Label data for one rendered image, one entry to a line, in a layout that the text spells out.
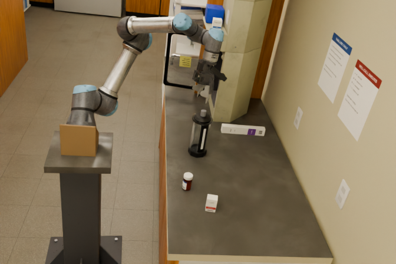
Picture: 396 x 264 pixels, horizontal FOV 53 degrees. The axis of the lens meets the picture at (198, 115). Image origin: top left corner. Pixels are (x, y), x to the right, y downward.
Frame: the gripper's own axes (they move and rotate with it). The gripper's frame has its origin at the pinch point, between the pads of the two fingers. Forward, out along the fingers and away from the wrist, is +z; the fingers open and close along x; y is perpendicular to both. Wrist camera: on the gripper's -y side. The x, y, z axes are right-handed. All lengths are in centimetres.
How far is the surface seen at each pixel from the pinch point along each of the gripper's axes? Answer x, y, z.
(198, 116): -0.8, -0.6, 10.6
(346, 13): 33, -41, -57
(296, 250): 71, -17, 40
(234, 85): -24.2, -36.2, -0.5
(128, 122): -193, -47, 102
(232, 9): -24, -20, -44
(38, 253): -56, 58, 135
